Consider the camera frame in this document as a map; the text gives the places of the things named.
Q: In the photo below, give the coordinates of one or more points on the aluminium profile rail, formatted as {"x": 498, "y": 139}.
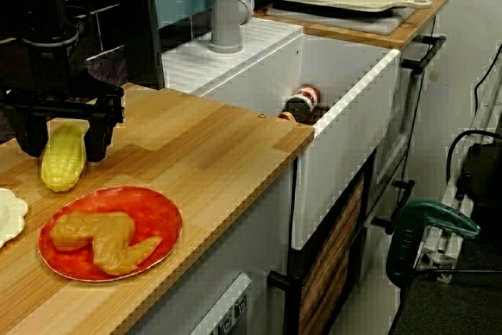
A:
{"x": 435, "y": 248}

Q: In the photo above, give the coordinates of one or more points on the green clamp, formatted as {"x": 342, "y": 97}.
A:
{"x": 404, "y": 241}

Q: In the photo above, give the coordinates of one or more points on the white toy sink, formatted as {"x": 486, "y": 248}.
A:
{"x": 345, "y": 146}

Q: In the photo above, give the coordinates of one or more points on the cream flower-shaped plate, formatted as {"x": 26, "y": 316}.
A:
{"x": 9, "y": 213}

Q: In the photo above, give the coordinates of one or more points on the grey toy faucet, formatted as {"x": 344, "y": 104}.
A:
{"x": 225, "y": 17}

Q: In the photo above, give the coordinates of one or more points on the yellow toy corn cob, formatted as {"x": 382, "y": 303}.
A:
{"x": 62, "y": 170}

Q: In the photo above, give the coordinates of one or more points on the orange toy frying pan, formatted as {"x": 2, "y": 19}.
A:
{"x": 285, "y": 116}

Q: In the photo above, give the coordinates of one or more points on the wooden slat drawer front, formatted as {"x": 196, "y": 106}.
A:
{"x": 329, "y": 256}

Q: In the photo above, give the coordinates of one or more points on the grey toy dishwasher panel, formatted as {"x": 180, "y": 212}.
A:
{"x": 219, "y": 307}

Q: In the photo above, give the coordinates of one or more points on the red plate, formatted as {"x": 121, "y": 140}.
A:
{"x": 157, "y": 213}

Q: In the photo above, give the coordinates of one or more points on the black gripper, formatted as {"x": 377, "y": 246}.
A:
{"x": 51, "y": 68}

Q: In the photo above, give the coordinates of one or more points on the black box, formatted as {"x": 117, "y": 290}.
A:
{"x": 484, "y": 186}

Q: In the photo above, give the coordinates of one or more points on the brown toy chicken wing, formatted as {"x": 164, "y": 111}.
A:
{"x": 110, "y": 241}

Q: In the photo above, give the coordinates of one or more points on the dark vertical support panel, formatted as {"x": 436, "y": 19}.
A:
{"x": 151, "y": 37}

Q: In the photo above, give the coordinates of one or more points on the toy beans can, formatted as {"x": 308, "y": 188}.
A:
{"x": 306, "y": 97}

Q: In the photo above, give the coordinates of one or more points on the white toy kitchen cabinet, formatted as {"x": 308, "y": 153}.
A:
{"x": 255, "y": 233}

